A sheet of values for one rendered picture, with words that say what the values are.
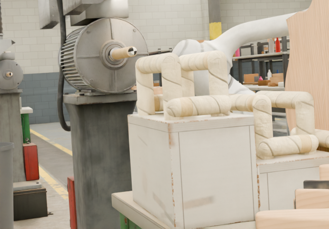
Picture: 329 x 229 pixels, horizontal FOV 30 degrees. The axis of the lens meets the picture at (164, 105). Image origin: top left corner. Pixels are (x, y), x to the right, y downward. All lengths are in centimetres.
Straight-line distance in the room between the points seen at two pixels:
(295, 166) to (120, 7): 121
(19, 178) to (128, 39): 362
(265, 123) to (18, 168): 461
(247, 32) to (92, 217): 94
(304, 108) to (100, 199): 127
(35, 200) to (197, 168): 454
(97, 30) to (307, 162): 114
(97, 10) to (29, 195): 352
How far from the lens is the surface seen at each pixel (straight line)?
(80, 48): 203
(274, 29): 169
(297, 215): 62
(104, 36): 204
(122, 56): 190
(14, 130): 553
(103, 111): 219
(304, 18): 129
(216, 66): 102
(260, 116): 105
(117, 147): 222
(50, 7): 239
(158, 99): 117
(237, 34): 165
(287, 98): 113
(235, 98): 114
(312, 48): 127
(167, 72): 99
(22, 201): 546
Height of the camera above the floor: 118
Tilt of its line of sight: 3 degrees down
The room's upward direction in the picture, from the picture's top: 4 degrees counter-clockwise
